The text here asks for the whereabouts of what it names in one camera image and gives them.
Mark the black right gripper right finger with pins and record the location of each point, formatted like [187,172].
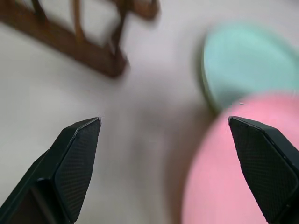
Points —
[264,168]

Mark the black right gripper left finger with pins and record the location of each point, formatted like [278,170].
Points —
[70,168]

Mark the brown wooden dish rack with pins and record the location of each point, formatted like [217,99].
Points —
[77,50]

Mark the pink plate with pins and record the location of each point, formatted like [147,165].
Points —
[215,177]

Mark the green plate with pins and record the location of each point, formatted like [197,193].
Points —
[247,63]

